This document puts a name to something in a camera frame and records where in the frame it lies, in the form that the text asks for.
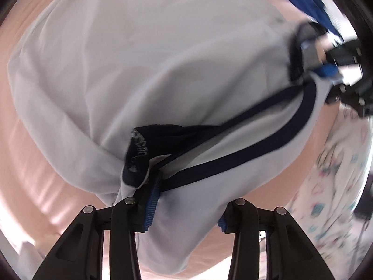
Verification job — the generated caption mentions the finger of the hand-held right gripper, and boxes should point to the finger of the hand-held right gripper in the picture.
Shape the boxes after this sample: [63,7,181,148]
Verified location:
[297,23,340,81]

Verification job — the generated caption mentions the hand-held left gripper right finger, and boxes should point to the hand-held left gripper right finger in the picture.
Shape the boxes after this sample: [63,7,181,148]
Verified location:
[217,198,340,280]

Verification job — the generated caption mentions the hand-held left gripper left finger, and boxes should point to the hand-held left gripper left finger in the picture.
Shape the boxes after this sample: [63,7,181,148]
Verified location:
[32,176,161,280]

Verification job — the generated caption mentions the white shirt navy trim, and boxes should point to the white shirt navy trim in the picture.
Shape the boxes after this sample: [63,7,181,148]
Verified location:
[7,0,333,275]

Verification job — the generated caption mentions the navy shorts white stripes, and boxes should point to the navy shorts white stripes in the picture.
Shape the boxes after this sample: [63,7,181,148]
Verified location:
[262,0,342,39]

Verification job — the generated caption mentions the person's printed pajama pants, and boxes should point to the person's printed pajama pants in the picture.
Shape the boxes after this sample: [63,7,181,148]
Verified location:
[286,105,373,280]

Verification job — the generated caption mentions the pink bed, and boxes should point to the pink bed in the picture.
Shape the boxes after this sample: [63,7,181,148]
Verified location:
[0,0,341,280]

